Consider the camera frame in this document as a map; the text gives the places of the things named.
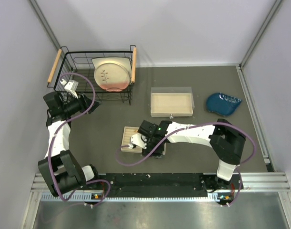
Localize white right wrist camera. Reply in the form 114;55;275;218
129;133;147;149

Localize round pink white plate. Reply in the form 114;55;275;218
94;62;130;92

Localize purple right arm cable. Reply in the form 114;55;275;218
114;122;257;208

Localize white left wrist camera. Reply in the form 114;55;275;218
60;79;79;98

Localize aluminium frame rail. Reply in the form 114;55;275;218
33;171;291;203

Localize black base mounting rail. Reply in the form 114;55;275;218
99;173;233;198

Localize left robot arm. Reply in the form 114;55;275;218
38;91;101;197

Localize black wire dish rack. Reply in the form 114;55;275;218
47;45;137;104

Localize square white plate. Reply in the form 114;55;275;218
91;57;132;77

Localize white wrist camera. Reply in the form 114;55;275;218
129;133;147;149
60;79;79;98

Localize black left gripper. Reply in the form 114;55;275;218
61;91;101;116

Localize beige ring slot tray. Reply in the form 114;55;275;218
120;126;167;157

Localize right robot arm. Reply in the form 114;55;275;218
130;119;246;189

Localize blue leaf shaped dish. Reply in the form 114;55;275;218
206;93;242;117

